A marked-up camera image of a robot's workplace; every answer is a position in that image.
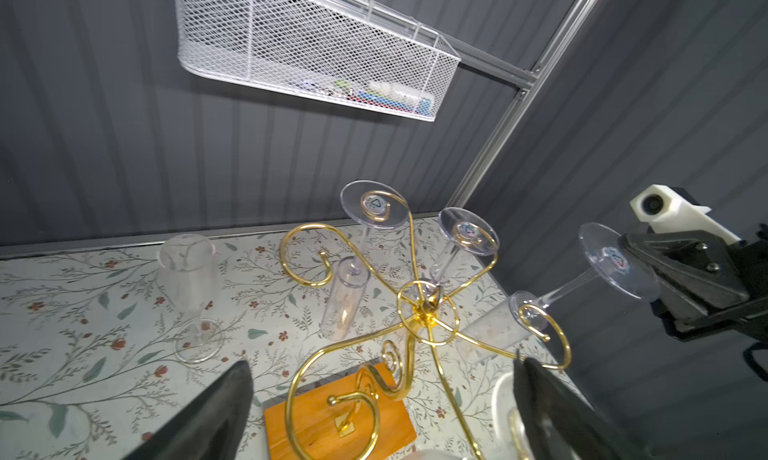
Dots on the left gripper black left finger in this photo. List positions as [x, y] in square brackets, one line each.
[211, 426]

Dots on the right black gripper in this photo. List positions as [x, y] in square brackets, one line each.
[708, 286]

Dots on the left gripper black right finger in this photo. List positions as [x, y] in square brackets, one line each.
[557, 424]

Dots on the clear wine glass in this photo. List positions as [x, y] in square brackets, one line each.
[188, 276]
[508, 426]
[517, 318]
[465, 231]
[375, 206]

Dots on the orange wooden rack base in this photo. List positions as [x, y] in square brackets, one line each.
[340, 420]

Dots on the floral table mat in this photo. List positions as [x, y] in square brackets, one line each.
[89, 370]

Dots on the items in white basket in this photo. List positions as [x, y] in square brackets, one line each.
[375, 93]

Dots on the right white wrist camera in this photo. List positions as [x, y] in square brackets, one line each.
[668, 210]

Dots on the gold wire glass rack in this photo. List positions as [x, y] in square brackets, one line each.
[418, 304]

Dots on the white wire mesh basket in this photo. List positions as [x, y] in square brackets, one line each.
[270, 44]

